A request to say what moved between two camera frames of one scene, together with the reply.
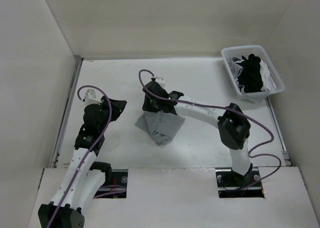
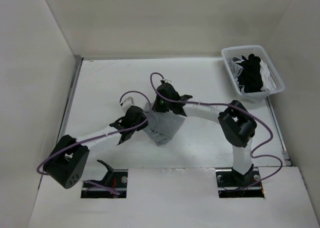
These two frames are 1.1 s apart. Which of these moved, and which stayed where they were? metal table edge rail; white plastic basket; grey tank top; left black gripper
Moved: left black gripper
Stayed: grey tank top; white plastic basket; metal table edge rail
